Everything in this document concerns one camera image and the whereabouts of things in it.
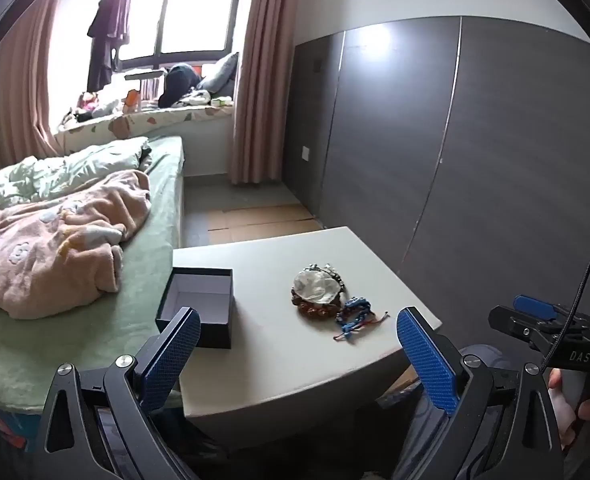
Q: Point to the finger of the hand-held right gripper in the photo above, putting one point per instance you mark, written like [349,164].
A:
[530,305]
[510,321]

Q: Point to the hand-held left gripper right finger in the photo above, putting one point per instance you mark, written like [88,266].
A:
[427,360]

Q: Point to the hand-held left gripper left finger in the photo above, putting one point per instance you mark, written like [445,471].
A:
[170,355]

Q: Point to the black gift box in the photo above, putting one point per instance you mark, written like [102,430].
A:
[195,305]

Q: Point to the person's jeans leg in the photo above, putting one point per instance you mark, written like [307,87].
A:
[425,440]

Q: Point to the bed with green sheet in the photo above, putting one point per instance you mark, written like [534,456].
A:
[145,270]

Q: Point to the pink fleece blanket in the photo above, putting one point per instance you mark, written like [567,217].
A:
[50,250]

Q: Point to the flattened cardboard sheets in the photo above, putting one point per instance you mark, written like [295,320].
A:
[260,222]

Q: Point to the dark grey wardrobe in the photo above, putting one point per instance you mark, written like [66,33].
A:
[450,135]

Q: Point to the pale green quilt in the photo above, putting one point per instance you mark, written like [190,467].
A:
[65,170]

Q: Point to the floral window seat cushion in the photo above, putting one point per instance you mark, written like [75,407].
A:
[140,122]

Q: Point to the pile of colourful toys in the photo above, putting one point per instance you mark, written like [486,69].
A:
[92,105]

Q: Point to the grey pillow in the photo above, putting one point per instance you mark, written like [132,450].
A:
[222,77]

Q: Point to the pink curtain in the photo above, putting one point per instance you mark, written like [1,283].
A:
[265,60]
[25,85]

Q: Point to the hanging dark clothing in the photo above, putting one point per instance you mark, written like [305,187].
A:
[106,35]

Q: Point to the window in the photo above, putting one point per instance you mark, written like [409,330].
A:
[195,15]

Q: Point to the white wall socket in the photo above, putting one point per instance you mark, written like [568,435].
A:
[306,153]

